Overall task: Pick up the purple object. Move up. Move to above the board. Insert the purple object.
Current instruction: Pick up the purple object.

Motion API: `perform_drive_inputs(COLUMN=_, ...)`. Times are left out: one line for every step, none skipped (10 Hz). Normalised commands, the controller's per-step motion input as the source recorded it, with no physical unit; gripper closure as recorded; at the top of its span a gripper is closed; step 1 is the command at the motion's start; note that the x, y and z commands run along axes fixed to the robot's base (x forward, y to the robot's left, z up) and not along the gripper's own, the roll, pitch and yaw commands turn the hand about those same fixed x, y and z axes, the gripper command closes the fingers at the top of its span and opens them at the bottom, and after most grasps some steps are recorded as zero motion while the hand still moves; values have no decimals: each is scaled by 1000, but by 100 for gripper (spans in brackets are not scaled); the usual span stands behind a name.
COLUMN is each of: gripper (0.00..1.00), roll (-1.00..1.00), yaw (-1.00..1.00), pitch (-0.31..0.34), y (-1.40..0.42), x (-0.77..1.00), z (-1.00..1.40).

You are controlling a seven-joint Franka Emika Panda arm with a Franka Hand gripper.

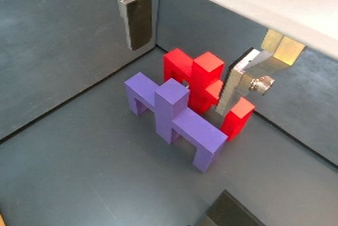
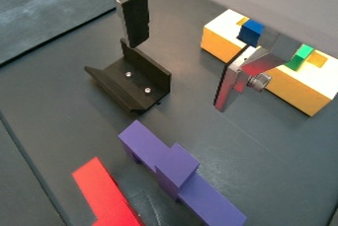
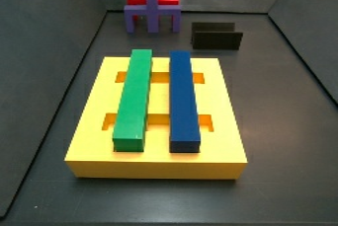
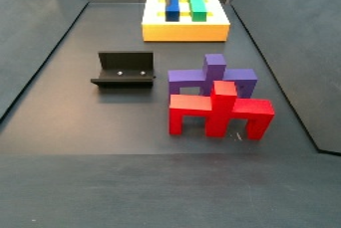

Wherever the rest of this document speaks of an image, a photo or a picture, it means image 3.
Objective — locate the blue long block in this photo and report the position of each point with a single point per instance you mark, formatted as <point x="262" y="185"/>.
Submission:
<point x="184" y="135"/>

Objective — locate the purple three-legged block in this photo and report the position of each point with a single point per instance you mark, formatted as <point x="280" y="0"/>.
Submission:
<point x="152" y="11"/>

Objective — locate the yellow slotted board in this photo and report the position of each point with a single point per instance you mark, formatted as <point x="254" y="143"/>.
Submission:
<point x="220" y="158"/>

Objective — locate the black bracket holder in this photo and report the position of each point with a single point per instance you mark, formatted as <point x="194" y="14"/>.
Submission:
<point x="215" y="36"/>

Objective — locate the green long block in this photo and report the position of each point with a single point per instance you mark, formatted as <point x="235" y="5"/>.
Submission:
<point x="128" y="134"/>

